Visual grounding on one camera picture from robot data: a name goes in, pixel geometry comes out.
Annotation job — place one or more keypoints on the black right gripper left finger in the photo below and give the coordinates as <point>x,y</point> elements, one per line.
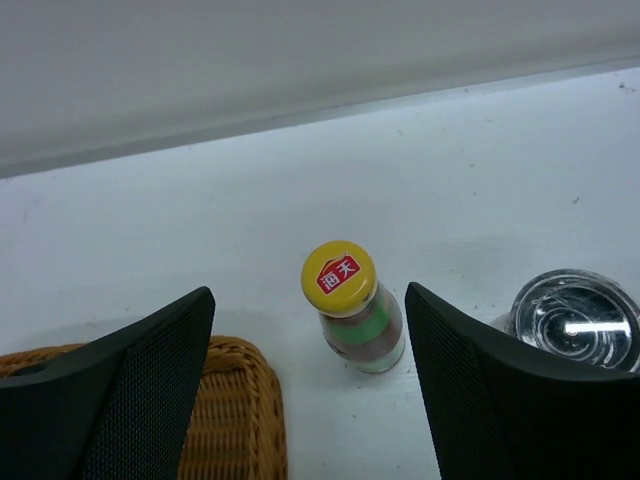
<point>116,408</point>

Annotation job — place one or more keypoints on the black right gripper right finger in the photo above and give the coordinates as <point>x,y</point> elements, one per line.
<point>501,409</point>

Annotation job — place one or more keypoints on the black top salt grinder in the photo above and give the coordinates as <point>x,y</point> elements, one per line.
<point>577,315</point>

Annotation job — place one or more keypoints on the yellow cap green label bottle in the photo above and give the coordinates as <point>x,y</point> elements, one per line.
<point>361,320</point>

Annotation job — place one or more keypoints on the brown wicker divided basket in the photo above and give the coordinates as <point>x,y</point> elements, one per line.
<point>237,427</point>

